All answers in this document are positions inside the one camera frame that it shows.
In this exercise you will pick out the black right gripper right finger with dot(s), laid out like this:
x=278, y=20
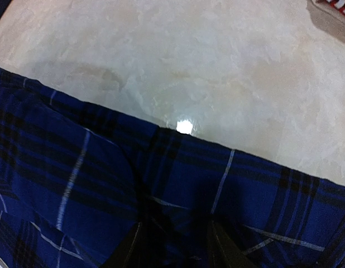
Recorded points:
x=222, y=251

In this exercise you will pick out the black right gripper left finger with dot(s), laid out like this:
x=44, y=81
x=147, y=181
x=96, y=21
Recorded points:
x=125, y=253

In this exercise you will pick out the red black plaid shirt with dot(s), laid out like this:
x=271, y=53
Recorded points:
x=333, y=7

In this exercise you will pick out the blue plaid garment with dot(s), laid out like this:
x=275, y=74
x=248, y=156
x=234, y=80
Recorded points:
x=76, y=176

